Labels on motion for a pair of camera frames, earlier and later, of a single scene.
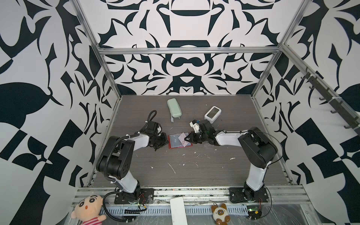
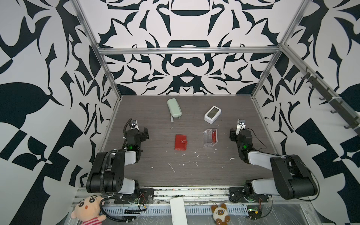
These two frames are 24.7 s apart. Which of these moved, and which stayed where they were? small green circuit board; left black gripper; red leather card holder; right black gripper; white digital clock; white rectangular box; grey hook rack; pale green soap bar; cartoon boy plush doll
Moved: red leather card holder; left black gripper; right black gripper
Stayed: cartoon boy plush doll; white digital clock; small green circuit board; pale green soap bar; white rectangular box; grey hook rack
